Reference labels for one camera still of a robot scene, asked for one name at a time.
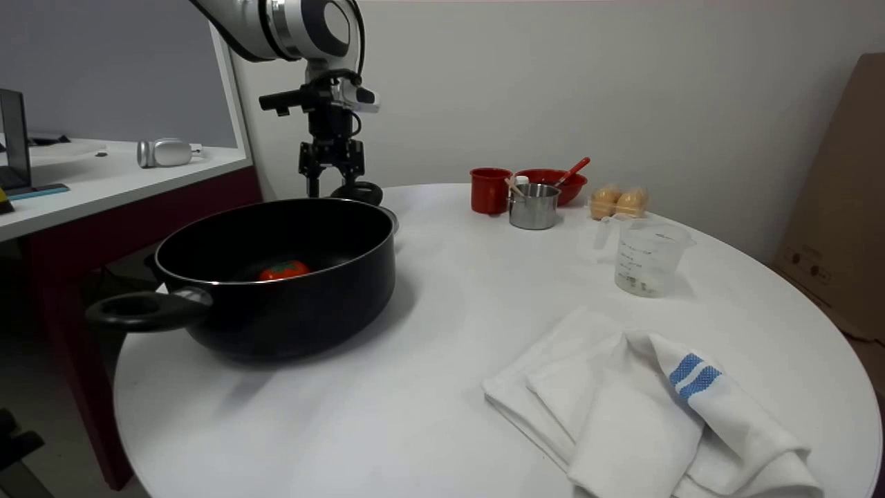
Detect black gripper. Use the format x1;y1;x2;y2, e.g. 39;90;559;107
259;70;376;200

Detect red toy tomato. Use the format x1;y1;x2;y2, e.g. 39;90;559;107
257;260;310;281

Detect black cooking pot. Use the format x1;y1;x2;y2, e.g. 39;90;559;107
86;195;397;361

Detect white towel blue stripes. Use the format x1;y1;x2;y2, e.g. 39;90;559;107
484;309;824;498

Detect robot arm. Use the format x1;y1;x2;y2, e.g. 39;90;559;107
191;0;380;204

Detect beige toy eggs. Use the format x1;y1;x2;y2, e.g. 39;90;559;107
589;186;646;220

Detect red mug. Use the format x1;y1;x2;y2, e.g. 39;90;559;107
469;169;510;216

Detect silver can on desk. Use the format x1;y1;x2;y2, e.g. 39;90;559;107
136;137;192;169

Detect small steel cup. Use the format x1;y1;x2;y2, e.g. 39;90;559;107
509;175;559;229

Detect white side desk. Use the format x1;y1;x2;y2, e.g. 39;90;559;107
0;141;263;489

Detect grey stand on desk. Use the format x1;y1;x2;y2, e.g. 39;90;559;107
0;89;31;191

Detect clear measuring cup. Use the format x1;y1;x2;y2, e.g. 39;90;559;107
614;219;692;296

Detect cardboard box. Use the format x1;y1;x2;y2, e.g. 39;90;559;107
770;50;885;371

